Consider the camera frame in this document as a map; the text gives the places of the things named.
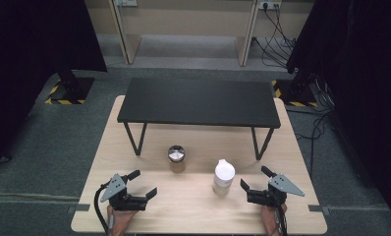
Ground glass jar with silver lid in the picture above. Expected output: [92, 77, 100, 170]
[167, 145, 187, 173]

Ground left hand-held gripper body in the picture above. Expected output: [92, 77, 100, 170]
[99, 173, 148, 211]

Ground beige wooden desk frame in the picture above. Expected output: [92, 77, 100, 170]
[108, 0, 260, 67]

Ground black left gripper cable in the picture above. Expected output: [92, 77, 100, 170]
[93, 182, 115, 236]

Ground person's right hand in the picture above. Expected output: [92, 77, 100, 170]
[261, 203, 288, 236]

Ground person's left hand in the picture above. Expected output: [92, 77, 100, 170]
[106, 205, 139, 236]

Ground white lidded bottle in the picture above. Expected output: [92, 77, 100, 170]
[212, 158, 236, 197]

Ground dark curtain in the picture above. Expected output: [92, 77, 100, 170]
[286, 0, 391, 228]
[0, 0, 108, 170]

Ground black shelf with metal legs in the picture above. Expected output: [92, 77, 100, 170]
[116, 77, 282, 161]

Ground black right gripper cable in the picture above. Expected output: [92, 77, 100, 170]
[273, 205, 288, 236]

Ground black cables from outlet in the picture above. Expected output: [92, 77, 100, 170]
[251, 2, 298, 69]

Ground black stand base hazard tape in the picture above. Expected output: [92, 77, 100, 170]
[44, 68, 95, 106]
[271, 73, 319, 108]

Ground black cables on floor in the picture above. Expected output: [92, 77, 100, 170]
[285, 74, 336, 179]

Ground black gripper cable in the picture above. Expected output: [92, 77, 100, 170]
[93, 182, 115, 236]
[273, 205, 288, 236]

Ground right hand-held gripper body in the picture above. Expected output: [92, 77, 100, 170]
[247, 173, 306, 208]

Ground white wall outlet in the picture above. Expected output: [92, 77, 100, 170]
[257, 0, 283, 11]
[115, 0, 139, 8]

